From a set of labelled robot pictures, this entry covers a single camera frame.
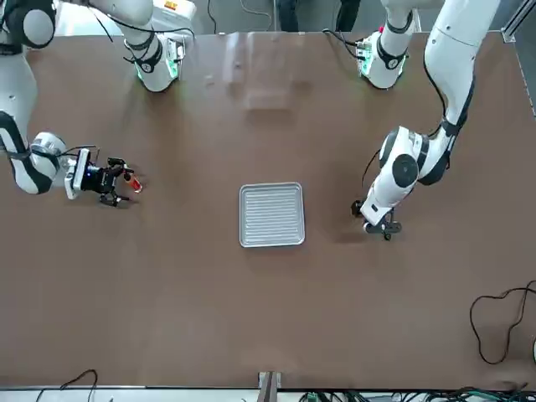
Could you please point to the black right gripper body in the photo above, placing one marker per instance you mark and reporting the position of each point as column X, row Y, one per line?
column 98, row 180

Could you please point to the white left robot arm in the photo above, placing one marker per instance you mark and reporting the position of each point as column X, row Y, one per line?
column 452, row 63

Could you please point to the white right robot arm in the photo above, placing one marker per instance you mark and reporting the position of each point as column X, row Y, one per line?
column 21, row 84

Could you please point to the silver ribbed metal tray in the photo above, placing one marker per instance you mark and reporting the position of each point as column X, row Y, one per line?
column 272, row 213

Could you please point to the white cabinet with warning label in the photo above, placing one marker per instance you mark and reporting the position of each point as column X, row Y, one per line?
column 180, row 10

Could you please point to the aluminium frame post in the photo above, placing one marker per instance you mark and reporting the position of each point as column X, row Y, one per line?
column 270, row 387

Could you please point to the aluminium frame profile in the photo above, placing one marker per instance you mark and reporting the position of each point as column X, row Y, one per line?
column 508, row 32

